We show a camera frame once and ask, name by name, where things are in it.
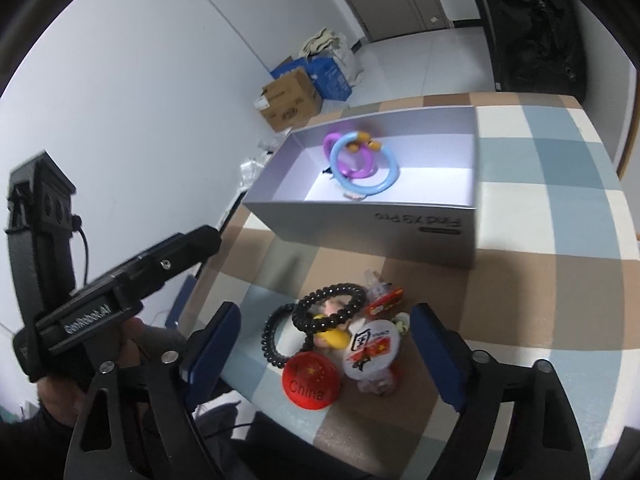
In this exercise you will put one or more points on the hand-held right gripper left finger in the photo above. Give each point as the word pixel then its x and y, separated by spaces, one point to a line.
pixel 215 355

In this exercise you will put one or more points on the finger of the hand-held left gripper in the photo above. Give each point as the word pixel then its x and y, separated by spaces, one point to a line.
pixel 170 262

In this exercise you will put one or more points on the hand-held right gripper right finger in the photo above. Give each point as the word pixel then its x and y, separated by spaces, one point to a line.
pixel 434 355

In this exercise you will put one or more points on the green flower hair clip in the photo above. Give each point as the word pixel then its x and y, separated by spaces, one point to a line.
pixel 401 324

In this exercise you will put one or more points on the red charm clear pink top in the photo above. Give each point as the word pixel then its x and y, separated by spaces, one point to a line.
pixel 384 302
pixel 377 382

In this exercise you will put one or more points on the white round badge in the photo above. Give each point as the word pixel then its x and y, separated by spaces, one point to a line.
pixel 370 347

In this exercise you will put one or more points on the red round badge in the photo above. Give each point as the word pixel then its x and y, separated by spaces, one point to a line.
pixel 311 382

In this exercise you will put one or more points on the grey cardboard box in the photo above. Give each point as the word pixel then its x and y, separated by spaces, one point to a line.
pixel 400 230

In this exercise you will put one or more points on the person's left hand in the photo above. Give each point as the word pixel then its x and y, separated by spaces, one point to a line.
pixel 60 397

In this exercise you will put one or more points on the yellow duck hair clip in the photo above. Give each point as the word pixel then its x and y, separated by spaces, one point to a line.
pixel 331 337

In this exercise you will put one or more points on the pink small charm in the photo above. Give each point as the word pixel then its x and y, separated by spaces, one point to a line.
pixel 331 306

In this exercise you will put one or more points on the clear plastic wrap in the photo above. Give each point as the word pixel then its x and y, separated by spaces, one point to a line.
pixel 255 172

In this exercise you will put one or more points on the checked tablecloth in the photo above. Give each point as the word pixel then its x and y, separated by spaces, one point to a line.
pixel 540 270

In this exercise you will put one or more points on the brown cardboard box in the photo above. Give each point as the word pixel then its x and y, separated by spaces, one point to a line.
pixel 290 100

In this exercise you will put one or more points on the blue cardboard box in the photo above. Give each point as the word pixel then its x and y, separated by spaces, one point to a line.
pixel 327 77

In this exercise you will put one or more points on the white bag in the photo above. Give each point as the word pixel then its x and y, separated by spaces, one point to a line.
pixel 345 55

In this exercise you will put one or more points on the black hanging jacket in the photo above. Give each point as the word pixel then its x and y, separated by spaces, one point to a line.
pixel 535 25

